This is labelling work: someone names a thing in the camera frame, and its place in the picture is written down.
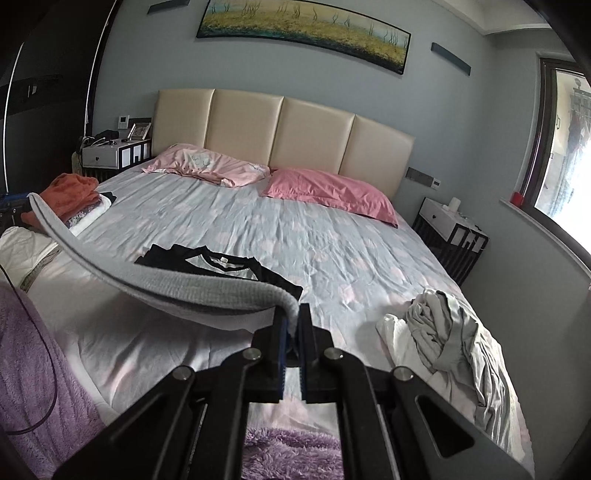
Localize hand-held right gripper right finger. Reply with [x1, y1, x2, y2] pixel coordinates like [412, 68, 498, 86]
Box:
[298, 304, 532, 480]

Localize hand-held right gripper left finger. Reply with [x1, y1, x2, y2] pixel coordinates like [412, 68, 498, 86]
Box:
[53, 314, 290, 480]

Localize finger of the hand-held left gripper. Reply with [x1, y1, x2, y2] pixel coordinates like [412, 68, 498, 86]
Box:
[0, 193, 34, 228]

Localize grey pants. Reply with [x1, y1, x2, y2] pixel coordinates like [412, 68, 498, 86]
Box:
[28, 193, 302, 336]

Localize black and grey shirt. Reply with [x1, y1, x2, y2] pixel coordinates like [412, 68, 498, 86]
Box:
[135, 243, 304, 297]

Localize white cloth with beige seam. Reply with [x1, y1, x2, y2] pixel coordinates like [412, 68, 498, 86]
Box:
[0, 227, 62, 292]

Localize orange folded cloth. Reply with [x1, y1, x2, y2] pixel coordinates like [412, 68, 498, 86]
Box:
[39, 173, 100, 219]

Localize floral patterned folded cloth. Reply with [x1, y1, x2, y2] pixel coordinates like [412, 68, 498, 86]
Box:
[65, 203, 105, 228]

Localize white crumpled garment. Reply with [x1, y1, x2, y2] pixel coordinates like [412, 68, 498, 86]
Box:
[376, 314, 445, 376]

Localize white drawer box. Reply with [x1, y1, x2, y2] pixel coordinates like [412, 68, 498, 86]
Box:
[82, 147, 123, 169]

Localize dark wardrobe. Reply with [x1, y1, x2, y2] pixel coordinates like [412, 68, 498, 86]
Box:
[0, 0, 114, 200]

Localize black and white nightstand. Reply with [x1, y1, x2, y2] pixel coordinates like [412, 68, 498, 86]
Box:
[412, 198, 489, 287]
[81, 137, 153, 175]

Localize light grey crumpled garment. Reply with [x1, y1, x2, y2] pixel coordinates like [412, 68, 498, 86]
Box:
[405, 288, 484, 374]

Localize bed with dotted sheet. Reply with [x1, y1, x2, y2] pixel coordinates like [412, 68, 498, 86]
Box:
[0, 159, 528, 462]

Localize dark pink pillow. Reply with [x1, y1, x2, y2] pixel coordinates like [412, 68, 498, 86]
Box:
[262, 167, 399, 229]

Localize light pink pillow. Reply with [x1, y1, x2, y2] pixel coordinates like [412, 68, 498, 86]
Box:
[142, 143, 272, 188]

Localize beige padded headboard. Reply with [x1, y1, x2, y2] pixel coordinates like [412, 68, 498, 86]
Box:
[152, 89, 415, 202]

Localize dark framed window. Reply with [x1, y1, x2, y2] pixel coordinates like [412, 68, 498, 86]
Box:
[523, 57, 591, 247]

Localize black cable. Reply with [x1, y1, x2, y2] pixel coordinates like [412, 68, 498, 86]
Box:
[0, 264, 59, 435]

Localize wall switch panel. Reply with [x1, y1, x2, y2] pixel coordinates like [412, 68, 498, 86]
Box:
[405, 168, 442, 188]

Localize dark wall lamp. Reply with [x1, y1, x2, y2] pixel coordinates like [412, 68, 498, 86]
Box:
[148, 0, 190, 15]
[431, 42, 472, 76]

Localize landscape wall painting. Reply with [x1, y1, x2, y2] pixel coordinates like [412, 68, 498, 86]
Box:
[196, 0, 412, 75]

